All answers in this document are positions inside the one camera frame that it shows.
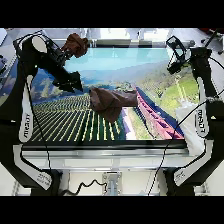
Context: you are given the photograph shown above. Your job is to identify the brown T-shirt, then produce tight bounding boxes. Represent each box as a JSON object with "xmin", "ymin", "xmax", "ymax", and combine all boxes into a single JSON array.
[{"xmin": 88, "ymin": 86, "xmax": 139, "ymax": 124}]

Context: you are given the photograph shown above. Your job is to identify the rust-brown garment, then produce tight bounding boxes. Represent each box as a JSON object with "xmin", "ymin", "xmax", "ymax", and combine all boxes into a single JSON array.
[{"xmin": 60, "ymin": 32, "xmax": 90, "ymax": 59}]

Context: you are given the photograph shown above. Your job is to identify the white garment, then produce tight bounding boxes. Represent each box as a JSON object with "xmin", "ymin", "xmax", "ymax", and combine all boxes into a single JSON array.
[{"xmin": 174, "ymin": 101, "xmax": 209, "ymax": 157}]

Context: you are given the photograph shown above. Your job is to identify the silver frame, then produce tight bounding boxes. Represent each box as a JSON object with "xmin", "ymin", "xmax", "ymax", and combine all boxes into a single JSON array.
[{"xmin": 0, "ymin": 38, "xmax": 224, "ymax": 197}]

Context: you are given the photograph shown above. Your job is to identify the black cable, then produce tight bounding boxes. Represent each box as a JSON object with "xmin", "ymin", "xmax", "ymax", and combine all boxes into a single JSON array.
[
  {"xmin": 146, "ymin": 98, "xmax": 211, "ymax": 197},
  {"xmin": 31, "ymin": 101, "xmax": 53, "ymax": 171},
  {"xmin": 59, "ymin": 179, "xmax": 109, "ymax": 197}
]

